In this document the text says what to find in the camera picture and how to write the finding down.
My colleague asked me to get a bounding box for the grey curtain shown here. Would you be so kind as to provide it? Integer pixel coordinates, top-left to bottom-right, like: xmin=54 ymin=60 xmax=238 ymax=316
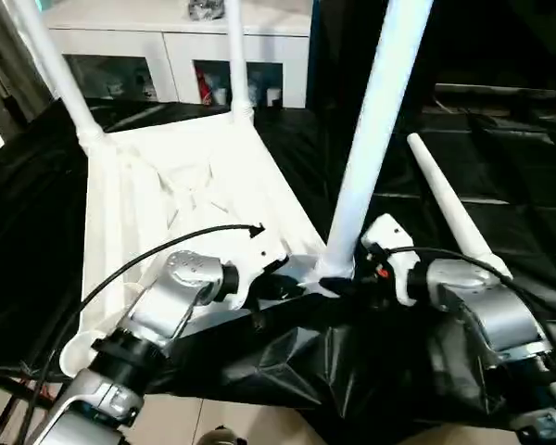
xmin=0 ymin=0 xmax=62 ymax=157

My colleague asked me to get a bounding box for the grey bundle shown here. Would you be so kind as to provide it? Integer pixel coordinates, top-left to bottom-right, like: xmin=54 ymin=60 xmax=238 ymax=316
xmin=186 ymin=0 xmax=227 ymax=23

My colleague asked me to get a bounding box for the black folding table frame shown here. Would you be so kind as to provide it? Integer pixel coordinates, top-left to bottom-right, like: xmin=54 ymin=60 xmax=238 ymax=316
xmin=0 ymin=361 xmax=57 ymax=444

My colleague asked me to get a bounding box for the red cord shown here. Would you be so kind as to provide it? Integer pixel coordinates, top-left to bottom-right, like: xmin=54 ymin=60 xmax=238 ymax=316
xmin=18 ymin=375 xmax=59 ymax=400

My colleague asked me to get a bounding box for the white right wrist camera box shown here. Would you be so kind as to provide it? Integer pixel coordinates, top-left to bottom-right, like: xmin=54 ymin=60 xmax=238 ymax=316
xmin=359 ymin=211 xmax=422 ymax=308

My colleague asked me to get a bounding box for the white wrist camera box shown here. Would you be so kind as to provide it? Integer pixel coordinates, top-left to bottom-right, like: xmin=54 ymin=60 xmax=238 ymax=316
xmin=359 ymin=211 xmax=422 ymax=308
xmin=233 ymin=225 xmax=292 ymax=312

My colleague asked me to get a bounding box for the black mat cloth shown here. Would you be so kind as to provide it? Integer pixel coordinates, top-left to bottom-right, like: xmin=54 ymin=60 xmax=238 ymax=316
xmin=0 ymin=96 xmax=556 ymax=441

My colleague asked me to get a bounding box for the grey metal bar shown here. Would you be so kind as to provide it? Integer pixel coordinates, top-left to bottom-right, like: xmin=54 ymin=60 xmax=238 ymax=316
xmin=434 ymin=82 xmax=556 ymax=100

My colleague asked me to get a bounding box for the white plastic table top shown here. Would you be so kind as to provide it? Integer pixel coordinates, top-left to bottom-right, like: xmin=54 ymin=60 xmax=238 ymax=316
xmin=58 ymin=108 xmax=357 ymax=377

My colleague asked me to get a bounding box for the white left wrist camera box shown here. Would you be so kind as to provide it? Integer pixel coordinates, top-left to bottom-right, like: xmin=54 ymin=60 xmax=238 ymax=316
xmin=233 ymin=225 xmax=292 ymax=312

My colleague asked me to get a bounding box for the white plastic table leg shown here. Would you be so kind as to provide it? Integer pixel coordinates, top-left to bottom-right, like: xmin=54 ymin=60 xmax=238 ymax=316
xmin=405 ymin=132 xmax=514 ymax=283
xmin=223 ymin=0 xmax=257 ymax=125
xmin=7 ymin=0 xmax=108 ymax=150
xmin=316 ymin=0 xmax=437 ymax=283

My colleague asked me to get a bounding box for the white glass-door cabinet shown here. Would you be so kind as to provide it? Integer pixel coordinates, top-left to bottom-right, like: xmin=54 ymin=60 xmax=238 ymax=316
xmin=44 ymin=0 xmax=317 ymax=111

